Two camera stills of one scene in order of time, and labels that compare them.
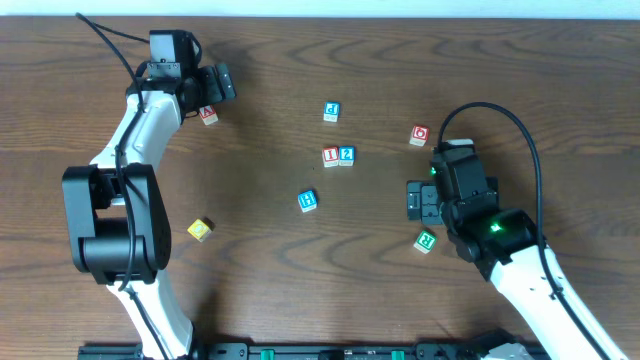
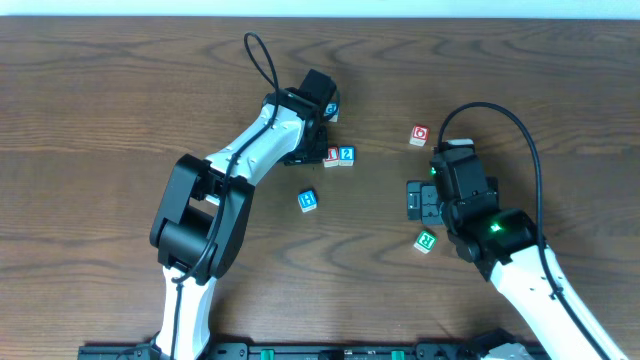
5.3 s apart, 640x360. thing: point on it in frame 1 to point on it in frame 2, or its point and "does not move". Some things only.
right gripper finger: x=413 y=200 does not move
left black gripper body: x=220 y=83 to x=310 y=151
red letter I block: x=330 y=156 does not move
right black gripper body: x=423 y=201 does not move
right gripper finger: x=429 y=206 does not move
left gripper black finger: x=225 y=83 to x=321 y=150
